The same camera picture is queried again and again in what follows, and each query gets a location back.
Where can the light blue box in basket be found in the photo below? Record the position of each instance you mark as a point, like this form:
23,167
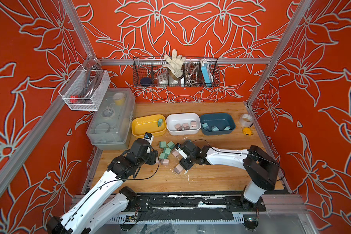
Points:
207,75

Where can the yellow storage box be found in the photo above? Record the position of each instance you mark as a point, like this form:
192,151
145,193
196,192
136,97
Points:
148,124

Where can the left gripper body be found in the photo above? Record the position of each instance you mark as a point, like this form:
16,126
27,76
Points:
149,158

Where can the dark blue storage box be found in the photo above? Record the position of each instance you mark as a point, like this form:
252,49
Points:
221,120

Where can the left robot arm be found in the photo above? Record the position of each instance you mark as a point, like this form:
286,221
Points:
107,198

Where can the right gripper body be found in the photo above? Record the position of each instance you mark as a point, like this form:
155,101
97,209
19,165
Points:
187,162

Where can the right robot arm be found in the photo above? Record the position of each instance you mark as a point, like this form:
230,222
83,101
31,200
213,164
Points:
261,168

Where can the clear plastic lidded container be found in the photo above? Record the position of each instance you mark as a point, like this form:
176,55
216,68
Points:
110,128

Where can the black wire basket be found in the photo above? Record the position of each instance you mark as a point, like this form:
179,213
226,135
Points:
167,72

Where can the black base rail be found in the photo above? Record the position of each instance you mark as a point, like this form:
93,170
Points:
190,208

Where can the red object in basket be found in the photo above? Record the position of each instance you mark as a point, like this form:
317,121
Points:
74,99

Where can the white rubber glove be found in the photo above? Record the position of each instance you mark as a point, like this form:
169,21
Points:
175,63

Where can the white wire basket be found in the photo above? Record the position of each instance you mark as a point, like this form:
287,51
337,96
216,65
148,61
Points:
90,85

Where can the white power strip in basket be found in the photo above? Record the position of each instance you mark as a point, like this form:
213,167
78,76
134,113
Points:
163,79

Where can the white storage box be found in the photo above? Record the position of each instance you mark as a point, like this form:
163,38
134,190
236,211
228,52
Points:
174,119

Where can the pink plug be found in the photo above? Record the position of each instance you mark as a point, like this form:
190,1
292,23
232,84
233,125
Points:
178,127
178,169
186,126
164,162
193,124
175,153

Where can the clear tape roll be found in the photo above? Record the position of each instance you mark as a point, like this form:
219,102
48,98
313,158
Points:
246,120

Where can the yellow tape measure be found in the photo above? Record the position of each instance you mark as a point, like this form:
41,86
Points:
247,131

